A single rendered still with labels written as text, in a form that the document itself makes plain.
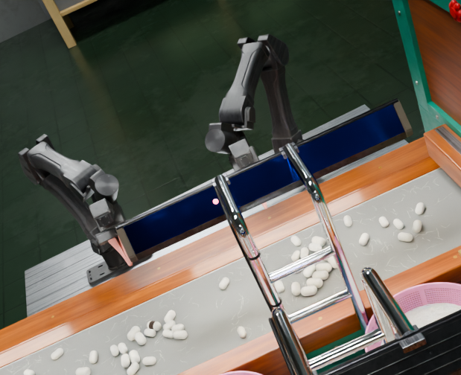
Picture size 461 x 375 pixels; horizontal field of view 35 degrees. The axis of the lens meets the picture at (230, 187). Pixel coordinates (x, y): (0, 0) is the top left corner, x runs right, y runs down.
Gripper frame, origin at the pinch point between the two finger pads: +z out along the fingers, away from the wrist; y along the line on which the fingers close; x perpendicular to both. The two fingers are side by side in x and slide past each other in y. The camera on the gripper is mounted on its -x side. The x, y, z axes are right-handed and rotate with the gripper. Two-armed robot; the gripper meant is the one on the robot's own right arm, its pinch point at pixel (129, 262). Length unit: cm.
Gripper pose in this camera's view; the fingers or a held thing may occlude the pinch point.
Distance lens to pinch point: 180.2
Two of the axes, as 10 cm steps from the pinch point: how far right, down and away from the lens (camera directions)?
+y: 9.1, -4.2, 0.0
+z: 4.0, 8.7, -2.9
